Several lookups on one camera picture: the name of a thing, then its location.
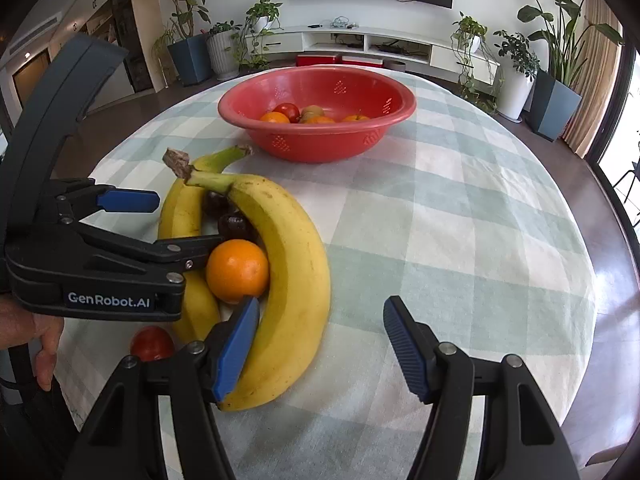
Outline trailing pothos in white pot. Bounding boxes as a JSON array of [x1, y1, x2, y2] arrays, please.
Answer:
[[450, 12, 504, 112], [232, 0, 284, 74]]

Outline green white checked tablecloth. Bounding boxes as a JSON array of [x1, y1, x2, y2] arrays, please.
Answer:
[[52, 67, 598, 480]]

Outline bushy plant in tall white pot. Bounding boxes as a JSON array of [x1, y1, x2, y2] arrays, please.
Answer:
[[492, 30, 541, 122]]

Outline red storage box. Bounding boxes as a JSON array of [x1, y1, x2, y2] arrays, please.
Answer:
[[341, 55, 385, 69], [296, 53, 343, 67]]

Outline yellow banana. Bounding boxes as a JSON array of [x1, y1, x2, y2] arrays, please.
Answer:
[[157, 144, 254, 343], [164, 147, 332, 412]]

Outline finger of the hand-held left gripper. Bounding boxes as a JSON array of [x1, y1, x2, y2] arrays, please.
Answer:
[[75, 221, 224, 275], [42, 177, 161, 226]]

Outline plant in white ribbed pot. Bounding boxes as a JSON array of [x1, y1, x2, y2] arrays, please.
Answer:
[[205, 21, 244, 81]]

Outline black sliding door frame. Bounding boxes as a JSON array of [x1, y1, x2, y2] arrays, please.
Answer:
[[585, 10, 640, 241]]

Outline brown entrance door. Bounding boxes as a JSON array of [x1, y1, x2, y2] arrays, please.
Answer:
[[11, 50, 52, 109]]

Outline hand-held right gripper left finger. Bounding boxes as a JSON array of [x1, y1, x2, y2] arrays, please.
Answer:
[[75, 296, 261, 480]]

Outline spindly yellow-green plant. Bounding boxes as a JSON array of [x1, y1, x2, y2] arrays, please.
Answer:
[[151, 30, 177, 69]]

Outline dark glass cabinet panel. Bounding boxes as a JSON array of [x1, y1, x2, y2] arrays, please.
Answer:
[[107, 0, 153, 94]]

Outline white ceiling air vent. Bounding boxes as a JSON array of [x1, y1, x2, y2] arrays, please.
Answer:
[[10, 15, 61, 54]]

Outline person's left hand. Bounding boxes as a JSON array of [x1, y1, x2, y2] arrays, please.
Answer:
[[0, 297, 65, 392]]

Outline white television cabinet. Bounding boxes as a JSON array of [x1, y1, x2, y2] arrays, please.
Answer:
[[260, 25, 501, 84]]

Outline tall tree in blue pot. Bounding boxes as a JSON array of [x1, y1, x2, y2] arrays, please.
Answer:
[[135, 0, 213, 87]]

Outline red plastic colander bowl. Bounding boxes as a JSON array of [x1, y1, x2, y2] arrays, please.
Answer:
[[217, 66, 417, 164]]

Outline beige wall cabinet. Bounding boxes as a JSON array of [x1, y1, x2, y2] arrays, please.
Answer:
[[0, 0, 136, 126]]

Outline beige curtain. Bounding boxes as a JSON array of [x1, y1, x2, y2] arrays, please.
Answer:
[[562, 0, 624, 159]]

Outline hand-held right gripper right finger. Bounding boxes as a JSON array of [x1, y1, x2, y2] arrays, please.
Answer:
[[383, 296, 583, 480]]

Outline black metal patio chair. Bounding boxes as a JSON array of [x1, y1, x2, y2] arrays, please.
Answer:
[[614, 157, 640, 207]]

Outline large-leaf plant in blue pot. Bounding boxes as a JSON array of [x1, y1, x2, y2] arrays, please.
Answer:
[[497, 0, 626, 142]]

